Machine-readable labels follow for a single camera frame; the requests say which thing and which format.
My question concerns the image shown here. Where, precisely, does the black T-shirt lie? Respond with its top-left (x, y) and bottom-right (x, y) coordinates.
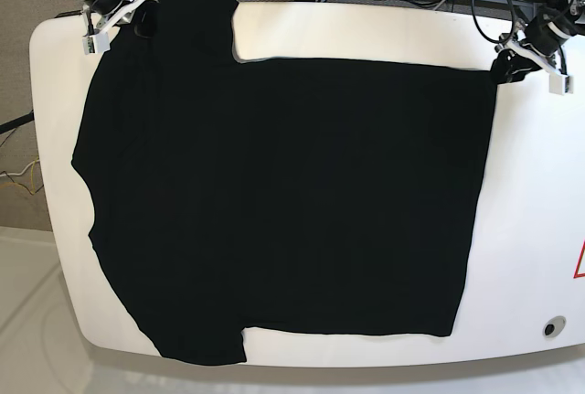
top-left (72, 0), bottom-right (497, 366)

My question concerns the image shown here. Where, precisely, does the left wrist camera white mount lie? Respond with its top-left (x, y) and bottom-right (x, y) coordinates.
top-left (495, 30), bottom-right (574, 95)

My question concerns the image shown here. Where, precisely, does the table grommet hole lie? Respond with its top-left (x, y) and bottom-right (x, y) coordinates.
top-left (543, 316), bottom-right (567, 338)

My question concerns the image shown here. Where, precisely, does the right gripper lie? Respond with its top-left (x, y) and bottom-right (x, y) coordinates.
top-left (80, 0), bottom-right (158, 38)

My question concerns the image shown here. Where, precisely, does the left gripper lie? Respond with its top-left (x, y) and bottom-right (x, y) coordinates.
top-left (489, 14), bottom-right (571, 85)

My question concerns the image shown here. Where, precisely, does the red triangle sticker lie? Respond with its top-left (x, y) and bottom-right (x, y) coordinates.
top-left (573, 244), bottom-right (585, 279)

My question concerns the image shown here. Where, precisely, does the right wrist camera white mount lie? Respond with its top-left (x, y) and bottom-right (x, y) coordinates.
top-left (81, 0), bottom-right (159, 55)

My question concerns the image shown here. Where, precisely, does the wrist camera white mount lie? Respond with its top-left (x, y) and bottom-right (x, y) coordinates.
top-left (81, 0), bottom-right (159, 55)
top-left (495, 30), bottom-right (574, 95)

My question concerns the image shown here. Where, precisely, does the yellow cable on floor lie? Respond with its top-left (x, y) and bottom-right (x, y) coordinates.
top-left (0, 159), bottom-right (43, 196)

